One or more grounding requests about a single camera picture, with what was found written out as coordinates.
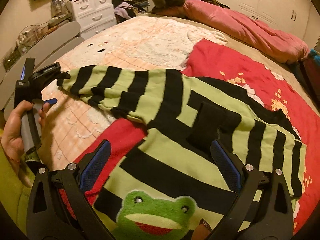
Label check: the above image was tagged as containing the green black striped frog sweater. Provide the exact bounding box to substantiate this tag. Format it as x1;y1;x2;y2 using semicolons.
58;66;306;239

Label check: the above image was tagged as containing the green sleeved left forearm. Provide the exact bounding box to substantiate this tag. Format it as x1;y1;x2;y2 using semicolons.
1;146;35;234

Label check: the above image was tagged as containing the pile of dark clothes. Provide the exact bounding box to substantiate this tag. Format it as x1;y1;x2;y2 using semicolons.
112;0;150;24

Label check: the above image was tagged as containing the person's left hand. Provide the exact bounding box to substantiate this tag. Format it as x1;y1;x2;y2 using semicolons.
1;100;34;173

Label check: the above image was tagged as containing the cluttered side table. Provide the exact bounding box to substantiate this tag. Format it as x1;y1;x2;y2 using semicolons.
1;0;72;72

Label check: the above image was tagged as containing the white plastic drawer unit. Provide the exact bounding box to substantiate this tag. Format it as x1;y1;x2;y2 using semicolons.
67;0;117;40

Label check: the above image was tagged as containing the white peach plush blanket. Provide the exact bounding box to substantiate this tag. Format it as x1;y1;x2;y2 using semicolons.
38;15;227;170

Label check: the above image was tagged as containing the beige bed sheet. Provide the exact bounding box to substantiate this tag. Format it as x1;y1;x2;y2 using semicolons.
143;14;319;115

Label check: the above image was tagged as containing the striped colourful pillow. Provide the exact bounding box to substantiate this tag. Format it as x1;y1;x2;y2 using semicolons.
289;49;320;108

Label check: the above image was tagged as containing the red floral blanket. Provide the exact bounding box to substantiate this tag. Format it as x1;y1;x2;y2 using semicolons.
58;38;320;235

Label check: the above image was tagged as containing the pink quilt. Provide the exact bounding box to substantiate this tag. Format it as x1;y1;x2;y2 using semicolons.
183;0;310;64

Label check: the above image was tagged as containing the white wardrobe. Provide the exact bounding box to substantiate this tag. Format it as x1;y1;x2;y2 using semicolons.
217;0;314;47

